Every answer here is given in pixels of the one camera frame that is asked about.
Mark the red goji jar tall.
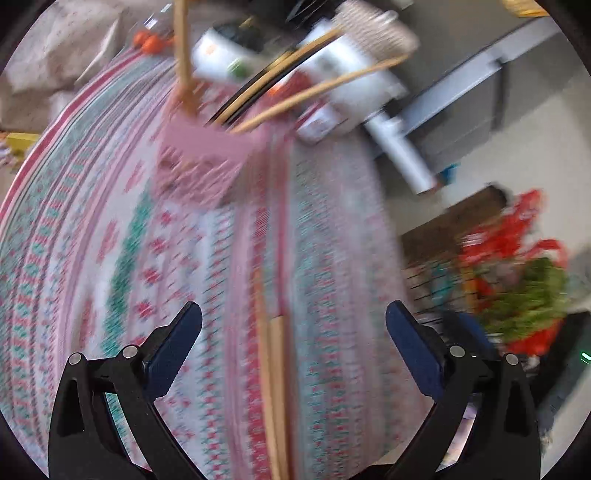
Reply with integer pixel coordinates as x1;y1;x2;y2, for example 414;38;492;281
266;70;314;105

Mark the grey refrigerator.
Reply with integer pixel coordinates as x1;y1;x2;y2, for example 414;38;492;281
378;13;565;163

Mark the red labelled jar short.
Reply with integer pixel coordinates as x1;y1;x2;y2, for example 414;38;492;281
295;100;346;144

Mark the pink utensil holder box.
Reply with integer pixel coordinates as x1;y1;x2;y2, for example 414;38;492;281
155;111;256;209

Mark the woven rattan lid basket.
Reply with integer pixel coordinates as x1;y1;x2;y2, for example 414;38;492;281
332;0;420;61

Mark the orange fruit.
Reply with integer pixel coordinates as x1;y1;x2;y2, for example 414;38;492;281
132;30;174;55

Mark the black wire rack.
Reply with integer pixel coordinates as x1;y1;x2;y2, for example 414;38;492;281
403;255;504;317

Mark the green squash in bowl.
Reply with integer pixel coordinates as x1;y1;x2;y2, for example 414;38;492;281
190;23;267;83

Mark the patterned red green tablecloth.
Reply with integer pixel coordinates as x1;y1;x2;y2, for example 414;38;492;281
1;51;429;479

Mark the floral cloth on table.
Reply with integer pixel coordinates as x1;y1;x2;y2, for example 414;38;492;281
1;1;133;133

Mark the wooden chopstick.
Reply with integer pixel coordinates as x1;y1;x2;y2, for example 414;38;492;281
173;0;198;116
270;316;290;479
252;268;281;480

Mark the white electric pot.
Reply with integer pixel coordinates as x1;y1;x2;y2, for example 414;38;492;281
301;34;438;194

